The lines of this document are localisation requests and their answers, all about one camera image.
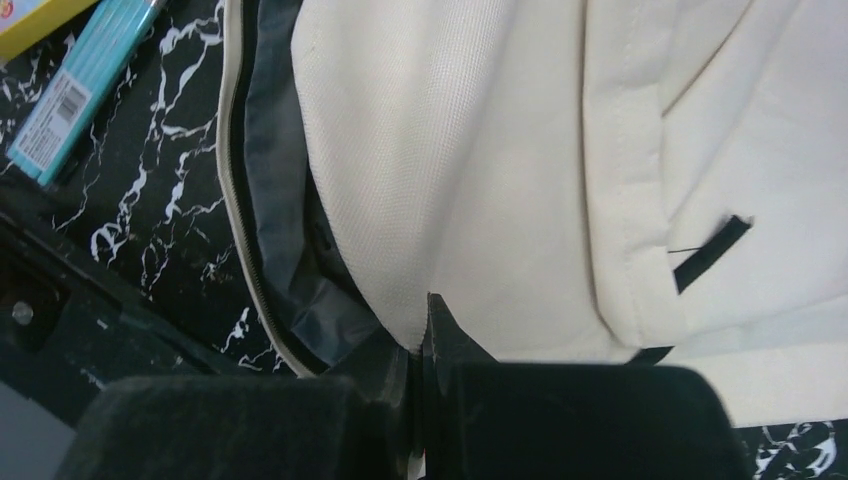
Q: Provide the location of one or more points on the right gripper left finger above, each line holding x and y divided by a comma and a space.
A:
351, 422

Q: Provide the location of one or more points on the beige student backpack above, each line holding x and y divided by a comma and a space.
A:
660, 182

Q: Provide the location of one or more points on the yellow crayon box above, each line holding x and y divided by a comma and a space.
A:
26, 22

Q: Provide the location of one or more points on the teal pencil pack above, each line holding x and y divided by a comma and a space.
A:
78, 88

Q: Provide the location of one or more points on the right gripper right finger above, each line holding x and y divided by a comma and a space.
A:
485, 419

